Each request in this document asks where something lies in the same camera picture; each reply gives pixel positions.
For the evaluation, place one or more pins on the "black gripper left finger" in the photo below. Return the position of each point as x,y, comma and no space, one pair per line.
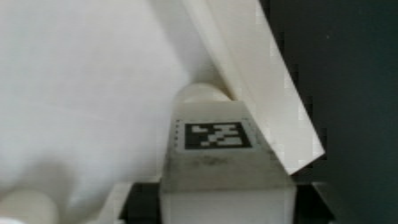
140,209

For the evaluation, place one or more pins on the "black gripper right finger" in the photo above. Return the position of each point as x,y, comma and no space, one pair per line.
314,204

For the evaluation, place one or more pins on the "white table leg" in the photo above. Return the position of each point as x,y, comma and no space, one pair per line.
223,186

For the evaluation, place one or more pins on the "white square tabletop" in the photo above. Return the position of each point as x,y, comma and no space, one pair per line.
97,58

